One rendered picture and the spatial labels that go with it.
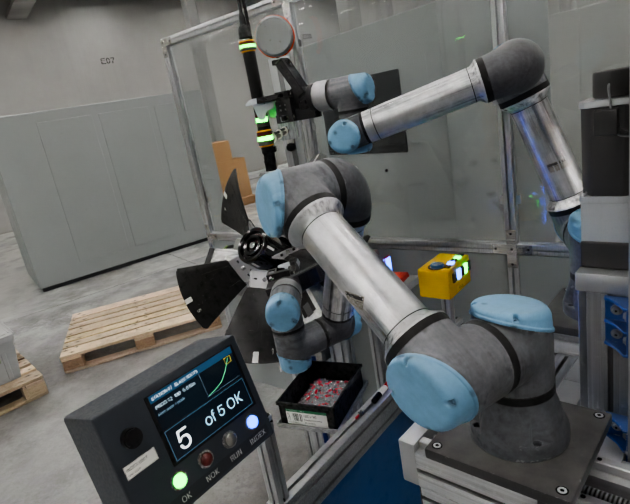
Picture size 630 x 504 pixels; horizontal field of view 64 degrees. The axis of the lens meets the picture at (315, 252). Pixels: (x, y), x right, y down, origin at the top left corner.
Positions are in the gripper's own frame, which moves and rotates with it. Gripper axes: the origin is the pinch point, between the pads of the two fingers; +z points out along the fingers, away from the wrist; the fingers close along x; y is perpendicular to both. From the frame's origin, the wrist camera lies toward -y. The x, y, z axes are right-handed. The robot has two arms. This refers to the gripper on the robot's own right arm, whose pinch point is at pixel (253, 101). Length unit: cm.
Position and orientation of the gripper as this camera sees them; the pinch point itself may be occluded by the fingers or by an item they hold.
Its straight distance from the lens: 148.9
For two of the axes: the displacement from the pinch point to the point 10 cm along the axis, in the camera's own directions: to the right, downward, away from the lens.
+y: 1.7, 9.4, 2.8
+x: 4.6, -3.3, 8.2
